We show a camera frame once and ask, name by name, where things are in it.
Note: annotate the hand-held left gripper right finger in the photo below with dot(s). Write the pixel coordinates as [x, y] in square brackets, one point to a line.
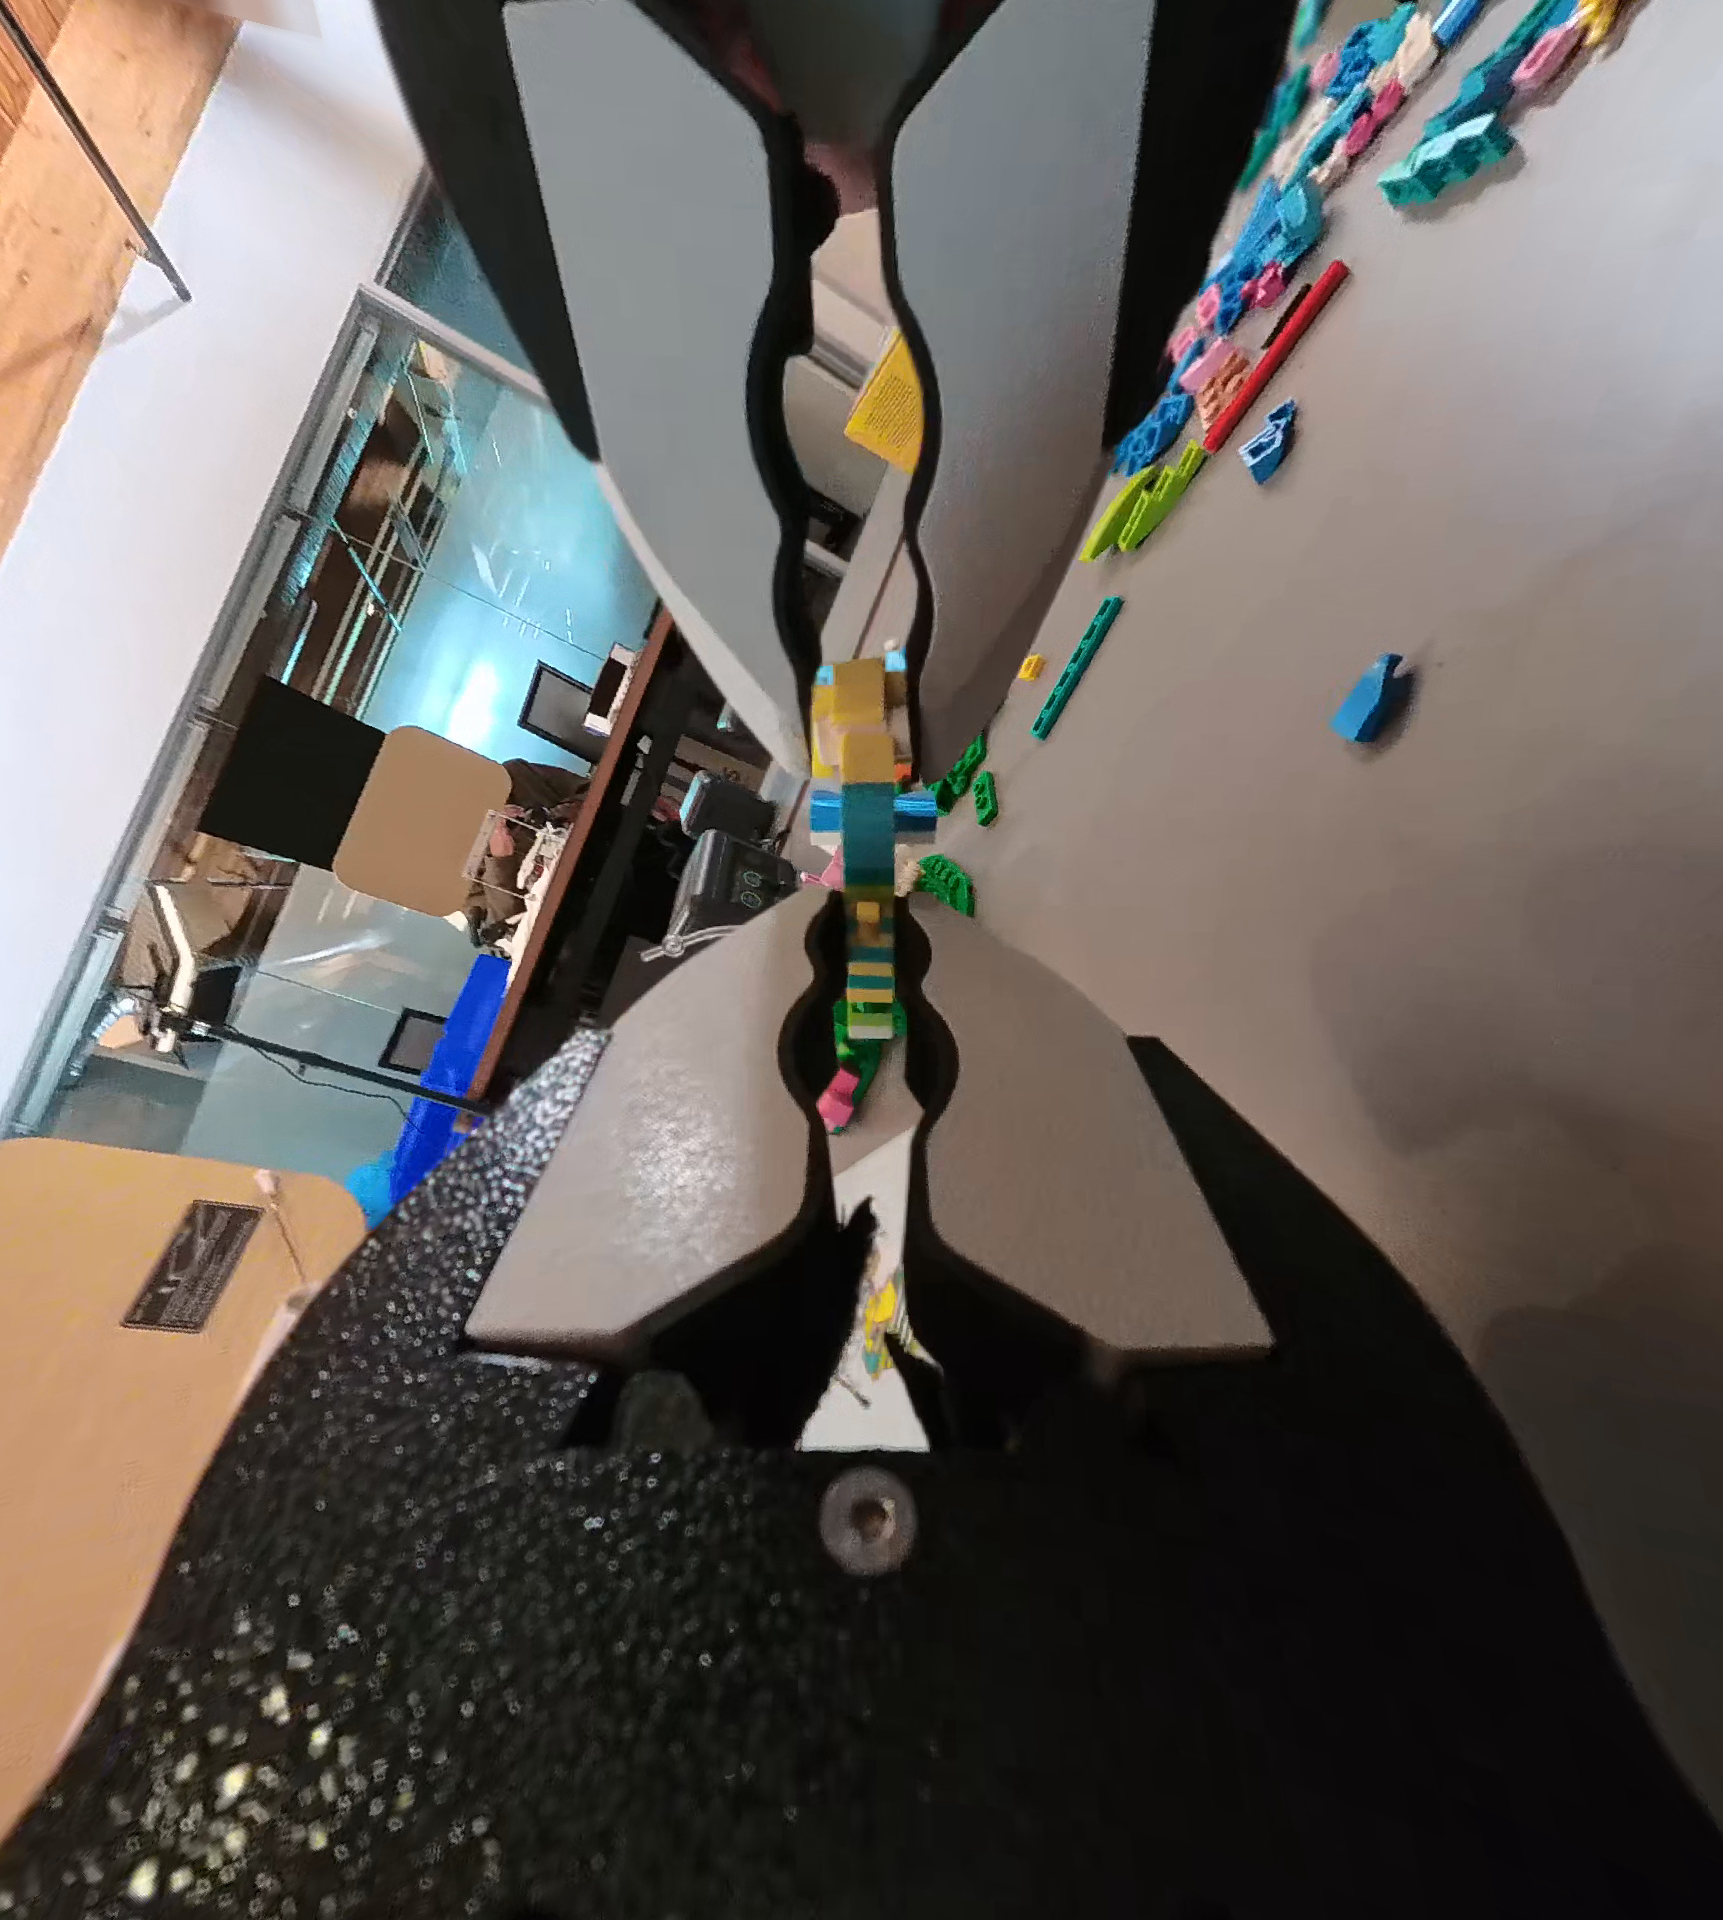
[1086, 1172]

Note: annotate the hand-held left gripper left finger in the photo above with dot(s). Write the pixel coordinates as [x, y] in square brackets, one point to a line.
[650, 1172]

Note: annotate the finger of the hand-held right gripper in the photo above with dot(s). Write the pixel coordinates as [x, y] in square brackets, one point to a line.
[1040, 300]
[650, 300]

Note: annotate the heap of mixed colourful bricks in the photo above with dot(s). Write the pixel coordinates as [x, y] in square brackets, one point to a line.
[1288, 225]

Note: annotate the striped toy brick fish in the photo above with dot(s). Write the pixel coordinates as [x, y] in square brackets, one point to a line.
[868, 930]

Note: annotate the yellow tan brick fish head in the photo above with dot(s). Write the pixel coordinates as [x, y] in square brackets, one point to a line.
[853, 707]

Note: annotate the brown top desk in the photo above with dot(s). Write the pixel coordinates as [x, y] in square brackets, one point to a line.
[577, 885]

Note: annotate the grey desk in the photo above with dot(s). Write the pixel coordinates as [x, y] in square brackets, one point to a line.
[1551, 600]

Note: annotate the yellow toy brick box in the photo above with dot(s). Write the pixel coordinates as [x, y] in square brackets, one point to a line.
[889, 400]

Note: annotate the lime green leaf bricks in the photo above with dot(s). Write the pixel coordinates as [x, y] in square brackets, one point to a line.
[1138, 502]

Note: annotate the blue plastic crates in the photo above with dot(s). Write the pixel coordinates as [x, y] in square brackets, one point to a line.
[457, 1036]

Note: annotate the red long brick bar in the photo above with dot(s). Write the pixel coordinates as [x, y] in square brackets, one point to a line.
[1274, 355]

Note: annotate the blue window brick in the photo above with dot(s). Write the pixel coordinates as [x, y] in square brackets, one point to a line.
[1268, 439]

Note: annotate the large black power station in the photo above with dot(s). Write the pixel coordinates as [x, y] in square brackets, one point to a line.
[726, 885]

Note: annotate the instruction booklet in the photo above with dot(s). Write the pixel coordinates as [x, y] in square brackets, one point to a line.
[868, 1425]

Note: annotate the teal long plate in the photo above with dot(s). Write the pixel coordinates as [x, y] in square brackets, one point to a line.
[1078, 668]

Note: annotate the black metal rod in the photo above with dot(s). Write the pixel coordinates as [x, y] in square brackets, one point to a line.
[96, 167]

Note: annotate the white box device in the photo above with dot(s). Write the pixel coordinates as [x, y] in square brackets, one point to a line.
[618, 684]

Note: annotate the pile of green toy bricks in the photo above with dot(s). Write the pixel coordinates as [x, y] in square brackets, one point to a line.
[984, 797]

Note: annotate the dark framed monitor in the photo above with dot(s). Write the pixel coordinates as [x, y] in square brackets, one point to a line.
[556, 705]

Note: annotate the tan rounded chair back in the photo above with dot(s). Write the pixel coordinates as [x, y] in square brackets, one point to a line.
[417, 819]

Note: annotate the blue slope brick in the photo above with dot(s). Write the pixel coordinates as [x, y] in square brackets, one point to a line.
[1368, 705]

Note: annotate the black panel screen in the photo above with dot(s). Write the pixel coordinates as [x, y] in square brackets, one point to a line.
[284, 766]

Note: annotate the light wooden chair with label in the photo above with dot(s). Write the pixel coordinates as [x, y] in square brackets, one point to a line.
[50, 1425]

